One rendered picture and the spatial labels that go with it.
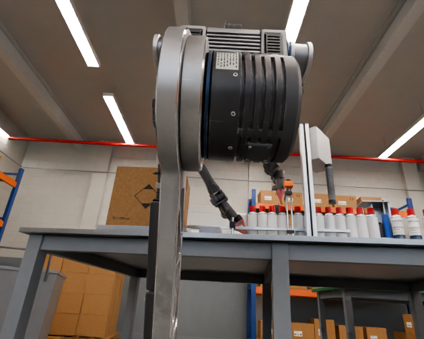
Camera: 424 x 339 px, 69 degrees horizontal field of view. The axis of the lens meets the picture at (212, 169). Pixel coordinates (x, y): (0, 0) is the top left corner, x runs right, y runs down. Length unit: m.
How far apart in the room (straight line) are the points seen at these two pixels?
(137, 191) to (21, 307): 0.61
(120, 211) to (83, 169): 5.63
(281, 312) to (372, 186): 6.12
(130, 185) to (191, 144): 0.95
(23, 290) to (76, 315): 3.27
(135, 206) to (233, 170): 5.23
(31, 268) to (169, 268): 1.02
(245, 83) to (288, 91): 0.06
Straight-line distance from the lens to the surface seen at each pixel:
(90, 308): 4.67
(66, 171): 7.07
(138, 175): 1.38
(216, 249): 1.21
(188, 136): 0.43
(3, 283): 3.37
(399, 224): 1.79
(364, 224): 1.73
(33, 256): 1.47
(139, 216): 1.31
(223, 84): 0.45
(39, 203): 7.03
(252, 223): 1.64
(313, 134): 1.70
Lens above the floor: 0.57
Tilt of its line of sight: 24 degrees up
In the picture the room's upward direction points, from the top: 4 degrees clockwise
